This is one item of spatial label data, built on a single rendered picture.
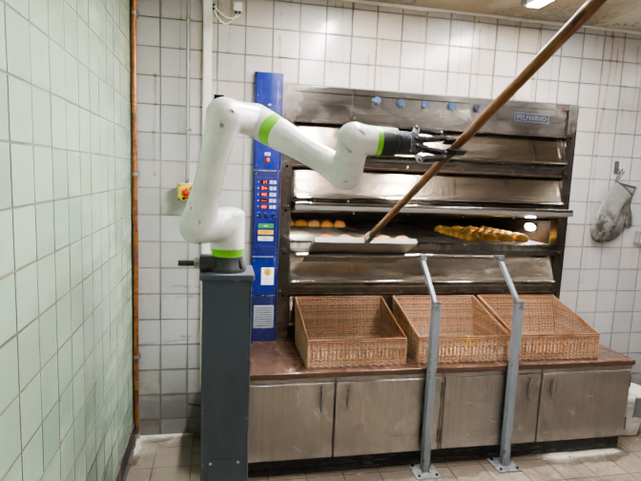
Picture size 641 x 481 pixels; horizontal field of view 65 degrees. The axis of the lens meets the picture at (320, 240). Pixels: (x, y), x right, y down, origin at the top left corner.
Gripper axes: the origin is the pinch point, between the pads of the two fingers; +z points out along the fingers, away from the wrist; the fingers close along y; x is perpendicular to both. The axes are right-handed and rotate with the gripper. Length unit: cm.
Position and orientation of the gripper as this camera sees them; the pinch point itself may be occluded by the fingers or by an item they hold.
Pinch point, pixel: (454, 146)
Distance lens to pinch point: 176.5
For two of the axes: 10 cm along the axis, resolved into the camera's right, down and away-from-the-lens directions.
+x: 2.0, -3.0, -9.3
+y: 0.4, 9.5, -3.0
